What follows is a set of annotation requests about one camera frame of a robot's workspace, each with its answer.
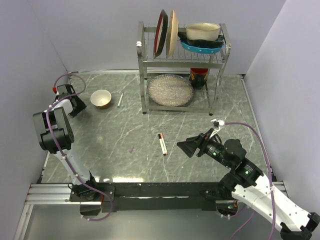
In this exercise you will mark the white marker black tip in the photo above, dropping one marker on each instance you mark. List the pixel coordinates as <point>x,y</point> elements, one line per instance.
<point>161,144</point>

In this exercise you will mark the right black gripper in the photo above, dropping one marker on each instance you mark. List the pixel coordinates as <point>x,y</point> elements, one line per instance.
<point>189,146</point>

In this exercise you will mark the red black plate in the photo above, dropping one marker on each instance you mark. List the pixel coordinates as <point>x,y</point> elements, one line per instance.
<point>160,34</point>

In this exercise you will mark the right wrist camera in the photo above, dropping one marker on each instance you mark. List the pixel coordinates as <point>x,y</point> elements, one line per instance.
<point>218,123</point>

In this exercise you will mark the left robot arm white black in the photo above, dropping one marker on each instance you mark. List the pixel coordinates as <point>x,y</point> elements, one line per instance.
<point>55,135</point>

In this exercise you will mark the steel dish rack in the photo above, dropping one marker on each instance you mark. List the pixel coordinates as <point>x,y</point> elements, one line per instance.
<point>180,59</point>

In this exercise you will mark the cream ceramic bowl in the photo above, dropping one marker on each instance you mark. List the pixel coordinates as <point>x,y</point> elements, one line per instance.
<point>203,31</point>

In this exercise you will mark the red black mug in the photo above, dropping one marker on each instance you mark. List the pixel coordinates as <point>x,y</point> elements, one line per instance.
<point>198,77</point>

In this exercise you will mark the green tipped white pen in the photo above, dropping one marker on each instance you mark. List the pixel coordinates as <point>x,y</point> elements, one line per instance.
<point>120,100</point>

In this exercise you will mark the speckled grey plate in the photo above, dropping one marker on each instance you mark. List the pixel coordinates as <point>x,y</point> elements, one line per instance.
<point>170,90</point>

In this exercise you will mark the black dish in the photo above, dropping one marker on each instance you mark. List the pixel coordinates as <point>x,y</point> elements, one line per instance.
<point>211,44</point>

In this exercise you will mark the beige plate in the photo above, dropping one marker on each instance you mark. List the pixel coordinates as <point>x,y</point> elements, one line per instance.
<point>172,33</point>

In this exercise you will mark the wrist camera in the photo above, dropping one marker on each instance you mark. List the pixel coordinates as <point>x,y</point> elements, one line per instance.
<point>56,90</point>
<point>218,123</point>

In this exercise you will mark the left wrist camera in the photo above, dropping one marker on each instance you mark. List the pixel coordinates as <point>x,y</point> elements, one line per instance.
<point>56,90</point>

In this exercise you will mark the blue dotted dish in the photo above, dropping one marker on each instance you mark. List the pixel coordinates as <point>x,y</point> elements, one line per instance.
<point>201,50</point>

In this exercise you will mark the white pen orange cap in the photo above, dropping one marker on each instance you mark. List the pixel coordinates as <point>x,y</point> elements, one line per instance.
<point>164,144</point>

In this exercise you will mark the small cream bowl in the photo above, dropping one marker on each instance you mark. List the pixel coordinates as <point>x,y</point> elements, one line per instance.
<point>101,98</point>

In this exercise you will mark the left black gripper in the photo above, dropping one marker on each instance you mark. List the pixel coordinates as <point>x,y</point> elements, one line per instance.
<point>81,106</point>

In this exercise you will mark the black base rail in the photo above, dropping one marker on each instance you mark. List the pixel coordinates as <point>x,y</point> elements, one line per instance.
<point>140,196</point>

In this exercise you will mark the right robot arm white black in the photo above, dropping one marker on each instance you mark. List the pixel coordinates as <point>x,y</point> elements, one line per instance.
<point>247,182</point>

